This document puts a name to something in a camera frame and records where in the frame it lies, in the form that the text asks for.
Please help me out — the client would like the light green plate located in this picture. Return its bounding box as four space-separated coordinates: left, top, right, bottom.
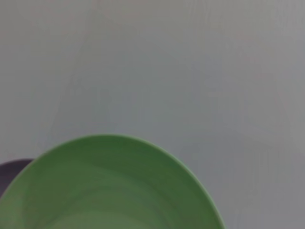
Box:
0 134 227 229

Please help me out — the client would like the lavender plate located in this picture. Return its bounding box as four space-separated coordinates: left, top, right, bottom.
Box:
0 158 36 198

